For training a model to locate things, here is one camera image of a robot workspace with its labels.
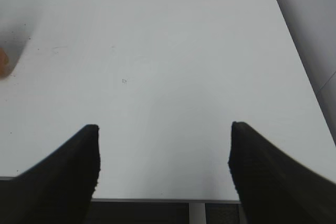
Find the grey table leg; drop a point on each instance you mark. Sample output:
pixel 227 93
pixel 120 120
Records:
pixel 197 213

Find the orange soda plastic bottle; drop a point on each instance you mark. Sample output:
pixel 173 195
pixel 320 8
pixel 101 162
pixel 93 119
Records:
pixel 3 62

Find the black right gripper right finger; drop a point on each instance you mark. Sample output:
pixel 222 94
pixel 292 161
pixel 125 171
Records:
pixel 273 187

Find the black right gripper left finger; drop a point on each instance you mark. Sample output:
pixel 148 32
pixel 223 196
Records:
pixel 59 188

